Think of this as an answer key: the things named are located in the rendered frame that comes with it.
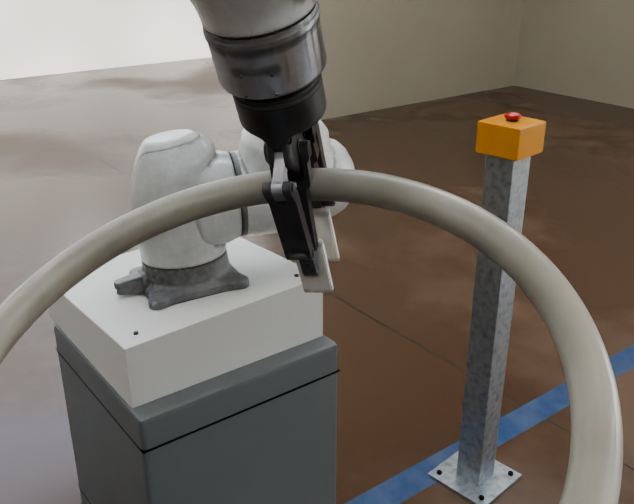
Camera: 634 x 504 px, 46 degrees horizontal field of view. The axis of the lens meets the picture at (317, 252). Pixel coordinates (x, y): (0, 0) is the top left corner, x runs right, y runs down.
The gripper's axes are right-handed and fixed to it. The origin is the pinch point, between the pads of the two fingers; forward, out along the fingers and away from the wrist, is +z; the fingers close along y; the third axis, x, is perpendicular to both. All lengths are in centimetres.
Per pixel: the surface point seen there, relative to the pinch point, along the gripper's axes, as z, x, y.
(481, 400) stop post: 128, 13, -69
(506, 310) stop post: 104, 20, -82
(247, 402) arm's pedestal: 54, -24, -17
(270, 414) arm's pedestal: 59, -22, -18
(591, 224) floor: 248, 70, -269
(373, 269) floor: 206, -40, -194
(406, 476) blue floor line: 154, -9, -59
